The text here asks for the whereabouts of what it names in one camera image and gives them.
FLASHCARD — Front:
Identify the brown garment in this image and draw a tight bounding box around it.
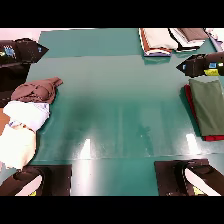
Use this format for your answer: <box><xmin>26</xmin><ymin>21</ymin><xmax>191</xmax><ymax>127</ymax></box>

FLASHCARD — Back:
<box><xmin>10</xmin><ymin>76</ymin><xmax>64</xmax><ymax>105</ymax></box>

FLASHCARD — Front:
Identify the folded orange garment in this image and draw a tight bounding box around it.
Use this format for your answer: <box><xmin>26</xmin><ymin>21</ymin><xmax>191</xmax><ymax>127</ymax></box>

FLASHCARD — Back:
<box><xmin>138</xmin><ymin>28</ymin><xmax>173</xmax><ymax>57</ymax></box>

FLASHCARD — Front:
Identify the folded red garment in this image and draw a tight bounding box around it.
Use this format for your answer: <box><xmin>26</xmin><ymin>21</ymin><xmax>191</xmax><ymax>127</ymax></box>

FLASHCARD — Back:
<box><xmin>183</xmin><ymin>83</ymin><xmax>224</xmax><ymax>142</ymax></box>

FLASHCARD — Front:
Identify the white garment with lilac print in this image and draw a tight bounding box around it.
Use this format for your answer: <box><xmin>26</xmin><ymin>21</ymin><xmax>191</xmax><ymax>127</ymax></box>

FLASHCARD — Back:
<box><xmin>2</xmin><ymin>100</ymin><xmax>51</xmax><ymax>133</ymax></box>

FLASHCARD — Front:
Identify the folded beige garment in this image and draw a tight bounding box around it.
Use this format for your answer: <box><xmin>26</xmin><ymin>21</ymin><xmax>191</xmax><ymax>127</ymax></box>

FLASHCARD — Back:
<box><xmin>142</xmin><ymin>28</ymin><xmax>180</xmax><ymax>51</ymax></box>

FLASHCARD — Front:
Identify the folded olive green garment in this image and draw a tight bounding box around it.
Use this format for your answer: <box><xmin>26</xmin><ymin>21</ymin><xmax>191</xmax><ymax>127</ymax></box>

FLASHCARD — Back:
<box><xmin>188</xmin><ymin>78</ymin><xmax>224</xmax><ymax>137</ymax></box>

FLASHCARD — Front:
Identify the folded white garment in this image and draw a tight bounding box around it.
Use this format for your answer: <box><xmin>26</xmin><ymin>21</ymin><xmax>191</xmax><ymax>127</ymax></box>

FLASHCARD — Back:
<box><xmin>168</xmin><ymin>28</ymin><xmax>206</xmax><ymax>52</ymax></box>

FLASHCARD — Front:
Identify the cream garment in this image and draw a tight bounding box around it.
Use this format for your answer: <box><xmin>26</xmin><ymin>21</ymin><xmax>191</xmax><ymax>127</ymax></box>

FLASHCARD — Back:
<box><xmin>0</xmin><ymin>123</ymin><xmax>38</xmax><ymax>171</ymax></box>

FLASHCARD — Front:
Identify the folded grey-brown garment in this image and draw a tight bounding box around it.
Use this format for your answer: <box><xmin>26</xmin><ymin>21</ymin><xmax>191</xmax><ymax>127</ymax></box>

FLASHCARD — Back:
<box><xmin>179</xmin><ymin>28</ymin><xmax>210</xmax><ymax>43</ymax></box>

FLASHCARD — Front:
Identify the pale lilac garment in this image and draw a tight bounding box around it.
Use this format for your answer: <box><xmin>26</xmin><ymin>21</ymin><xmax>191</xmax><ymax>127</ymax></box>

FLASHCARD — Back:
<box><xmin>205</xmin><ymin>28</ymin><xmax>224</xmax><ymax>53</ymax></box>

